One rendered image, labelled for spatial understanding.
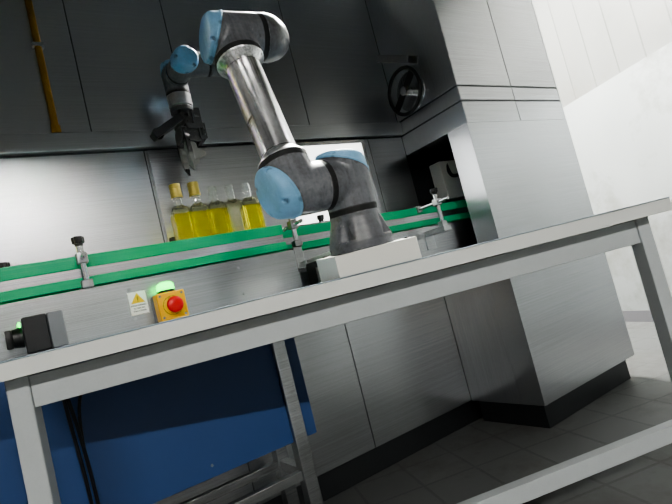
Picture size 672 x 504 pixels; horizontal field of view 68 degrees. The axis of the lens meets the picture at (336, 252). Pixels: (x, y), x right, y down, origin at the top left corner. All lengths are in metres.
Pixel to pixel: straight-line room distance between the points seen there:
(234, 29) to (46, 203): 0.80
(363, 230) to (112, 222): 0.90
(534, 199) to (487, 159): 0.30
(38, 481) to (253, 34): 1.02
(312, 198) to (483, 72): 1.40
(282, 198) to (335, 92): 1.26
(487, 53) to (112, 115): 1.53
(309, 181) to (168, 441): 0.76
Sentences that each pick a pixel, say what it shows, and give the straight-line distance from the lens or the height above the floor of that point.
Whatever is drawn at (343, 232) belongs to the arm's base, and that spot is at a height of 0.85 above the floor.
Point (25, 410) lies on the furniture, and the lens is 1.12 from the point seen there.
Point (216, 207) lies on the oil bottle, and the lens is 1.61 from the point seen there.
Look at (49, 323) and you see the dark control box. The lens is 1.27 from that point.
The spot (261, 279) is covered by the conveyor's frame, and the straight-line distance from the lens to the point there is 1.48.
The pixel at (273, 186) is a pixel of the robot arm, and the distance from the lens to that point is 1.04.
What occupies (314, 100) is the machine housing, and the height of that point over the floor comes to 1.51.
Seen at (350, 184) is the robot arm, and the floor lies 0.95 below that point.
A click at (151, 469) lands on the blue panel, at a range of 1.42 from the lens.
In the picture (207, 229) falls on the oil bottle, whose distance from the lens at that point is 1.59.
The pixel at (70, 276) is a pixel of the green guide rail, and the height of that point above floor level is 0.92.
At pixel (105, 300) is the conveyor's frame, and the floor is 0.84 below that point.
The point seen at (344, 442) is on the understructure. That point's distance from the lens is 1.97.
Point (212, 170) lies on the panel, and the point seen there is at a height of 1.23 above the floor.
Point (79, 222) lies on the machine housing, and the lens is 1.71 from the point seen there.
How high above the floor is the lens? 0.73
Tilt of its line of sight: 4 degrees up
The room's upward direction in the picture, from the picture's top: 14 degrees counter-clockwise
